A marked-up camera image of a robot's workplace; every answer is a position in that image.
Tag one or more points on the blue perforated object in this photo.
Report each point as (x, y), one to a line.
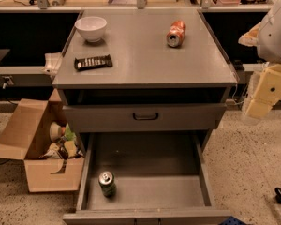
(232, 221)

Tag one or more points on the white bowl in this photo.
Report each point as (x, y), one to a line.
(91, 28)

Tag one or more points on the black drawer handle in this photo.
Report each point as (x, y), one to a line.
(145, 116)

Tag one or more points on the grey drawer cabinet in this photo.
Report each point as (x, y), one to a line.
(146, 70)

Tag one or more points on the black snack bar packet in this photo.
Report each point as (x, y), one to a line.
(93, 63)

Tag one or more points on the orange soda can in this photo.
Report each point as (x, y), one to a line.
(176, 35)

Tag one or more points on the closed grey top drawer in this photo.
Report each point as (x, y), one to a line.
(118, 118)

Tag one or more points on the green soda can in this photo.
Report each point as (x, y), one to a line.
(107, 183)

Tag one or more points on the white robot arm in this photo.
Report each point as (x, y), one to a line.
(266, 37)

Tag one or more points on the open grey middle drawer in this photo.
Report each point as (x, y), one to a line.
(161, 179)

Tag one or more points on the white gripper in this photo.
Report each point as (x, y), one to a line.
(275, 37)

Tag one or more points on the open cardboard box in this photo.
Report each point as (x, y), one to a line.
(28, 136)

